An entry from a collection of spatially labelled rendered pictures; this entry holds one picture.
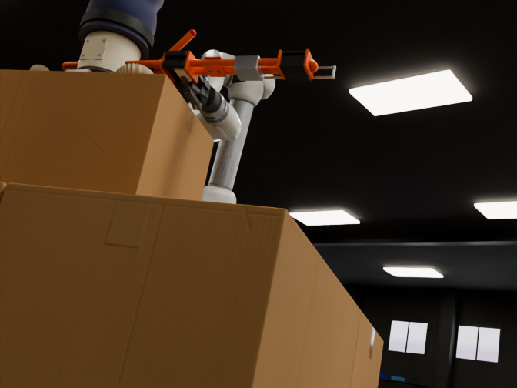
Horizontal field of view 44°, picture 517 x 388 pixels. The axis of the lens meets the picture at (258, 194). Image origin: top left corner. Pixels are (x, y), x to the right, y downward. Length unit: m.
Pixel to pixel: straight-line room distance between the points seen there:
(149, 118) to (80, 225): 0.82
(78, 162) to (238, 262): 0.98
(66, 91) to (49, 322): 1.05
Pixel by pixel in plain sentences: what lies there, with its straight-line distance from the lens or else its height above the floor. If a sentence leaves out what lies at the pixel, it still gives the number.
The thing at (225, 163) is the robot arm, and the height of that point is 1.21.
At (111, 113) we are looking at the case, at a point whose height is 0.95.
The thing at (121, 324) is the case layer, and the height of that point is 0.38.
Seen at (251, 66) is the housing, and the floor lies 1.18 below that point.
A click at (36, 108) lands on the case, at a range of 1.80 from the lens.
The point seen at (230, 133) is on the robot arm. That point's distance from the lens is 2.13.
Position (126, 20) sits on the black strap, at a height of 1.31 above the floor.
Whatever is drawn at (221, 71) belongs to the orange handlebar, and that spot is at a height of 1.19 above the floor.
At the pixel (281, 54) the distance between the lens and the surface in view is 1.75.
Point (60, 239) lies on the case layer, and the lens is 0.84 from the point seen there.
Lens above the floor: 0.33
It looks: 18 degrees up
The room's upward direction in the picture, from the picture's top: 12 degrees clockwise
